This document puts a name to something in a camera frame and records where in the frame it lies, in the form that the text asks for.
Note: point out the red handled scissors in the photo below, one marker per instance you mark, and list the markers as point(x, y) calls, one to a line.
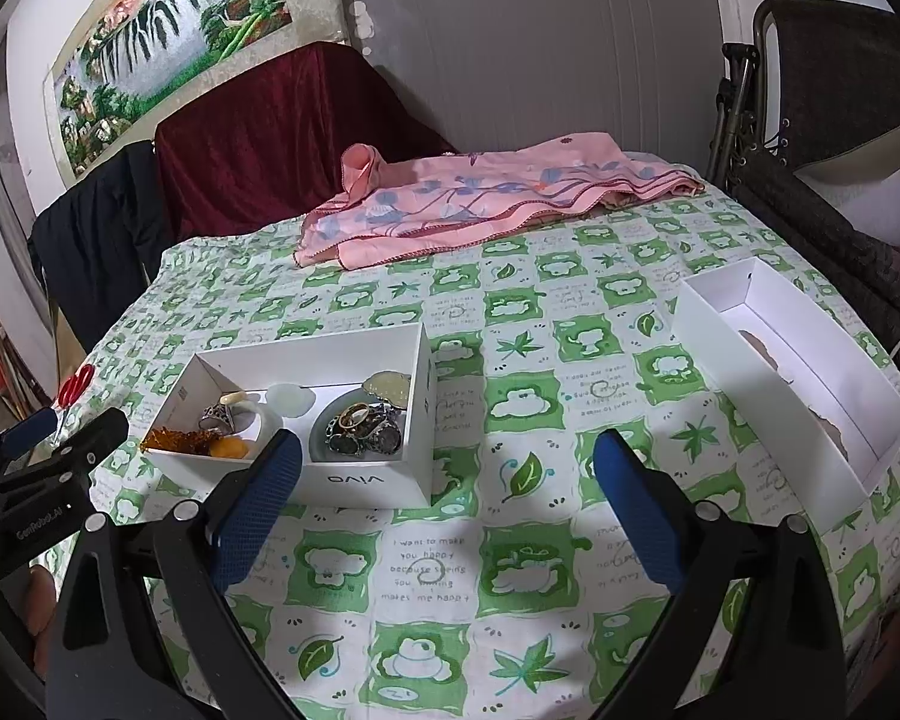
point(75, 386)

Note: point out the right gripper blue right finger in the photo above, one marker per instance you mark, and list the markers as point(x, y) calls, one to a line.
point(644, 502)

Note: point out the green white patterned bedsheet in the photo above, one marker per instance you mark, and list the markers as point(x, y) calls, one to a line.
point(514, 594)

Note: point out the pale jade pendant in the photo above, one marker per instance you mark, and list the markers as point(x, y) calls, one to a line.
point(391, 386)

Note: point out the black folding chair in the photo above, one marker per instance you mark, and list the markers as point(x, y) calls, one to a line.
point(817, 79)

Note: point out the pale green jade oval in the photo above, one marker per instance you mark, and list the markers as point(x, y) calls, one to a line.
point(290, 400)

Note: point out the black garment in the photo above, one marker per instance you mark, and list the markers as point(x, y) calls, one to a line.
point(98, 247)

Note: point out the white box lid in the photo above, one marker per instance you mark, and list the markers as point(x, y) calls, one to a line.
point(825, 413)

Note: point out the person's left hand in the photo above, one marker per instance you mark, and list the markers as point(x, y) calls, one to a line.
point(39, 606)

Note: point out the white vivo jewelry box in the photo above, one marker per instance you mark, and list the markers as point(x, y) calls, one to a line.
point(191, 439)

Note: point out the waterfall landscape painting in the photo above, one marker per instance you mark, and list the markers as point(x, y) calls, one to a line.
point(129, 64)

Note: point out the pink floral cloth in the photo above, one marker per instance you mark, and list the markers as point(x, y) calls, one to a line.
point(394, 211)

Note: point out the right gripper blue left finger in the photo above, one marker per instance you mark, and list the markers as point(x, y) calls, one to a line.
point(245, 506)

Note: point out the dark red velvet cover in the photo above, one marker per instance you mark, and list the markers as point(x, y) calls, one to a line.
point(267, 145)

